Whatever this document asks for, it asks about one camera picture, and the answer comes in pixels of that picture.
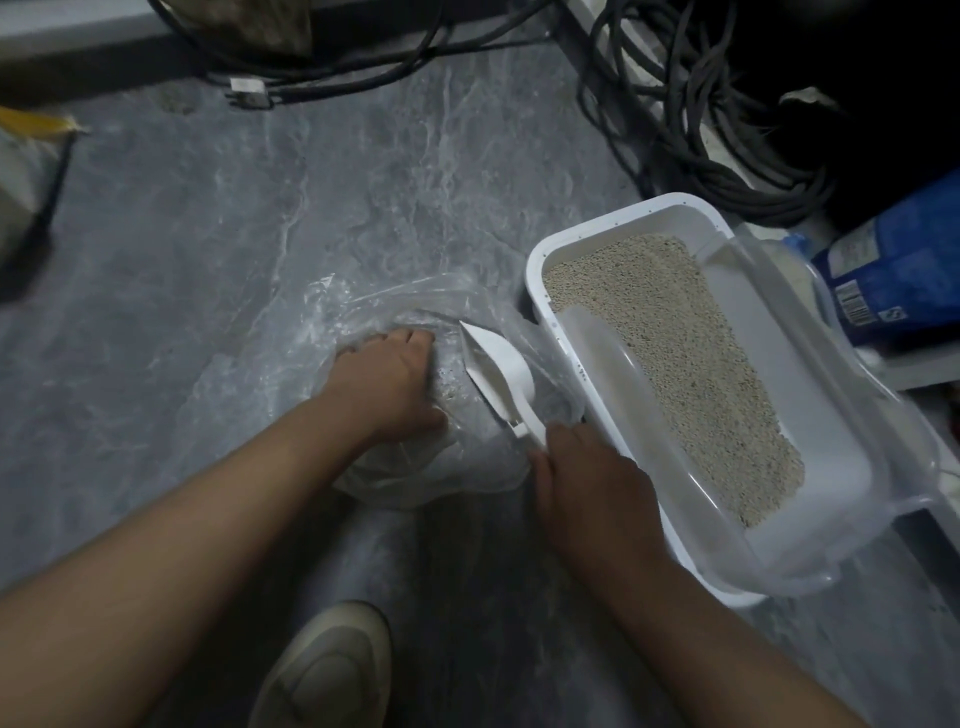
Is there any white litter box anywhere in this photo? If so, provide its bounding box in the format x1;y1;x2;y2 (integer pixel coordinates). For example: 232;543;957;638
523;192;886;609

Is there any beige cat litter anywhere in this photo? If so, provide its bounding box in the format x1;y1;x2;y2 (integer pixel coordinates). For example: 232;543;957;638
541;233;807;529

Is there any white plug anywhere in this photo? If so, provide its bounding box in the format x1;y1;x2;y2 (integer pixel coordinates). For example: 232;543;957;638
227;76;271;112

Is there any coiled grey cable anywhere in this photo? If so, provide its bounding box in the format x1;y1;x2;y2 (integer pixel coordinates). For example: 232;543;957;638
577;0;837;226

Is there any blue litter bag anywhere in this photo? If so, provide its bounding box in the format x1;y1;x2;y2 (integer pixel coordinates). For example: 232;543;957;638
808;171;960;348

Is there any person's left forearm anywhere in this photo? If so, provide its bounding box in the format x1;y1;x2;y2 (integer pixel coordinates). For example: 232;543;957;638
0;393;380;728

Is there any yellow and white bag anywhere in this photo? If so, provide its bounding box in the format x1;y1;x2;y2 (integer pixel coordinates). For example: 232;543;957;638
0;105;91;249

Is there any person's right hand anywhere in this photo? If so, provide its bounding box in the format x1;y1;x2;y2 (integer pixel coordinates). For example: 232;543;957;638
531;424;670;582

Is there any person's right forearm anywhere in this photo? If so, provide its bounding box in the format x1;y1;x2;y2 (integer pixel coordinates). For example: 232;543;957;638
592;558;871;728

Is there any beige shoe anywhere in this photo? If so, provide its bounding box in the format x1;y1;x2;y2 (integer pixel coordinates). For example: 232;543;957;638
247;600;394;728

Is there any black power cable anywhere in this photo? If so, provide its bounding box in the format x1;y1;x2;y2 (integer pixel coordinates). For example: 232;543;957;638
146;0;560;112

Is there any clear plastic bag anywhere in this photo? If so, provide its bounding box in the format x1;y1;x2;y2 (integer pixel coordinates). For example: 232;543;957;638
182;271;588;513

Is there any white litter scoop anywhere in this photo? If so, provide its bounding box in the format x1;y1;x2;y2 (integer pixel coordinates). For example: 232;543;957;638
458;320;552;456

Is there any person's left hand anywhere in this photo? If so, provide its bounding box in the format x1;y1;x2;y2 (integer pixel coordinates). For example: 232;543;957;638
323;327;449;444

